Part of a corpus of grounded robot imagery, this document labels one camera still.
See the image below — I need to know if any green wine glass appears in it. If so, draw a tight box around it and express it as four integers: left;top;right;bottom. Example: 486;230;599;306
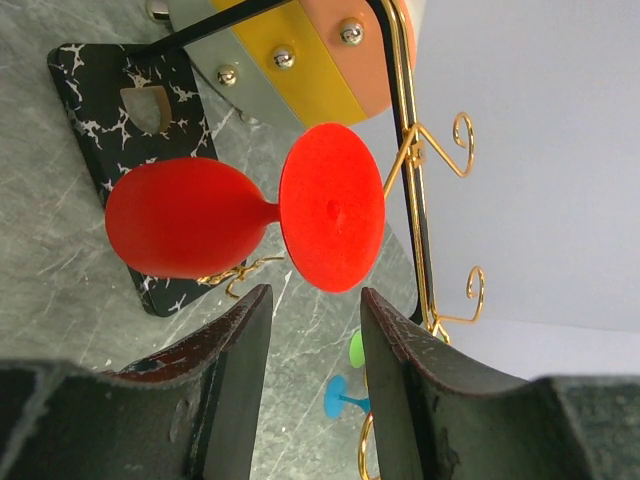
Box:
348;329;365;369

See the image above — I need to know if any blue wine glass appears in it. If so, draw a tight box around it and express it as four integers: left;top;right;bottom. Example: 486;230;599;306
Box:
323;375;371;419

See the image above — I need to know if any gold black wine glass rack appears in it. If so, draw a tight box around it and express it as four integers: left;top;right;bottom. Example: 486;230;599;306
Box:
47;0;487;480

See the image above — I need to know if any cylindrical drum container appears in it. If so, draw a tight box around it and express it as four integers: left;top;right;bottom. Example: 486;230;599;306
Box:
146;0;418;128

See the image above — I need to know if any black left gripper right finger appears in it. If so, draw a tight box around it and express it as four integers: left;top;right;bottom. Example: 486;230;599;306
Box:
361;288;639;479

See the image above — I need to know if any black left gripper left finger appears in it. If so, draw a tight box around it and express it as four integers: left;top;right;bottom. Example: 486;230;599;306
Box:
1;284;273;479

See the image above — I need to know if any red wine glass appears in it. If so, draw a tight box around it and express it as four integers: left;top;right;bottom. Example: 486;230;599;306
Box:
105;123;385;293

